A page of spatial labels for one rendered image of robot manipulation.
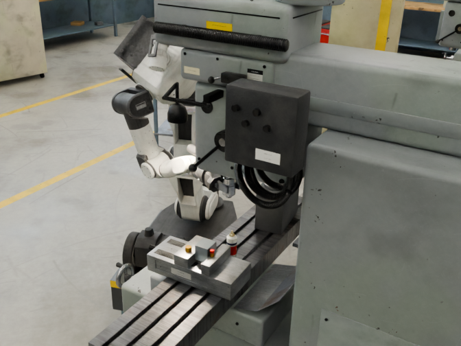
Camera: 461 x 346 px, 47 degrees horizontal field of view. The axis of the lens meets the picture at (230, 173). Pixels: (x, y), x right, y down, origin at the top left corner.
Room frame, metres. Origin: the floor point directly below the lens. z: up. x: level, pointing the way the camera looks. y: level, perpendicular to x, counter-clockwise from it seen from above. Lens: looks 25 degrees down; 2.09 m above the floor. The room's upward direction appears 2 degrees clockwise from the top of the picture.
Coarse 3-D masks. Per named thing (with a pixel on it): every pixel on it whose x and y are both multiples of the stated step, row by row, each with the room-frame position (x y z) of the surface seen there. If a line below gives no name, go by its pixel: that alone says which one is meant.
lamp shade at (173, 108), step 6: (174, 108) 1.77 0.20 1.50; (180, 108) 1.77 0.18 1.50; (186, 108) 1.80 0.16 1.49; (168, 114) 1.78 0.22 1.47; (174, 114) 1.76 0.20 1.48; (180, 114) 1.76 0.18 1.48; (186, 114) 1.78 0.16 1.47; (168, 120) 1.78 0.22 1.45; (174, 120) 1.76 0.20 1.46; (180, 120) 1.76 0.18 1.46; (186, 120) 1.78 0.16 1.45
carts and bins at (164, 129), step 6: (156, 102) 4.64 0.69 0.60; (156, 108) 4.63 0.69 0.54; (192, 108) 5.35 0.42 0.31; (156, 114) 4.62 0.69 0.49; (156, 120) 4.62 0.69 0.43; (156, 126) 4.62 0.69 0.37; (162, 126) 4.79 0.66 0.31; (168, 126) 4.80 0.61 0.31; (156, 132) 4.62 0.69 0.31; (162, 132) 4.63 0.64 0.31; (168, 132) 4.63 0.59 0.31; (156, 138) 4.62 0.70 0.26
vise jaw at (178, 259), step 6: (192, 240) 1.65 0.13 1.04; (198, 240) 1.65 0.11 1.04; (192, 246) 1.61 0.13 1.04; (180, 252) 1.57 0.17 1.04; (186, 252) 1.57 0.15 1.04; (192, 252) 1.57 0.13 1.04; (174, 258) 1.56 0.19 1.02; (180, 258) 1.54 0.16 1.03; (186, 258) 1.54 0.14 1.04; (192, 258) 1.56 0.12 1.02; (180, 264) 1.54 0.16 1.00; (186, 264) 1.53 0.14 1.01
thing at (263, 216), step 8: (264, 184) 1.96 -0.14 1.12; (272, 192) 1.90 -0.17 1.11; (296, 192) 2.05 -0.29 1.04; (264, 200) 1.91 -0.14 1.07; (272, 200) 1.90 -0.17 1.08; (288, 200) 1.94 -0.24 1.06; (296, 200) 2.06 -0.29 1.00; (256, 208) 1.93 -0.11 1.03; (280, 208) 1.89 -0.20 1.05; (288, 208) 1.95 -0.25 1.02; (296, 208) 2.07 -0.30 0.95; (256, 216) 1.93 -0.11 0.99; (264, 216) 1.91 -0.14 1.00; (272, 216) 1.90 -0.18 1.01; (280, 216) 1.88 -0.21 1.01; (288, 216) 1.96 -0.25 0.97; (256, 224) 1.92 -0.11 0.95; (264, 224) 1.91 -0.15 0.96; (272, 224) 1.90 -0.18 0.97; (280, 224) 1.88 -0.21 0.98; (272, 232) 1.90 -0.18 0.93; (280, 232) 1.88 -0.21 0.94
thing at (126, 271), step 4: (116, 264) 2.00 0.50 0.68; (120, 264) 1.99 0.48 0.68; (124, 264) 1.99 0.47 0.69; (128, 264) 2.00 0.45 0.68; (120, 268) 1.96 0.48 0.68; (124, 268) 1.97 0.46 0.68; (128, 268) 2.00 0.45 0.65; (132, 268) 2.01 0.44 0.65; (120, 272) 1.95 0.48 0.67; (124, 272) 1.97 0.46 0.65; (128, 272) 2.00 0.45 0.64; (132, 272) 2.02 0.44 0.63; (116, 276) 1.94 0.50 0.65; (120, 276) 1.94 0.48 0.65; (124, 276) 1.97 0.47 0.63; (128, 276) 1.97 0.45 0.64; (132, 276) 1.97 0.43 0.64; (116, 280) 1.93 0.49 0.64; (120, 280) 1.94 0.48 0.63; (124, 280) 1.97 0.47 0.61; (116, 284) 1.94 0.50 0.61; (120, 284) 1.94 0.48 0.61
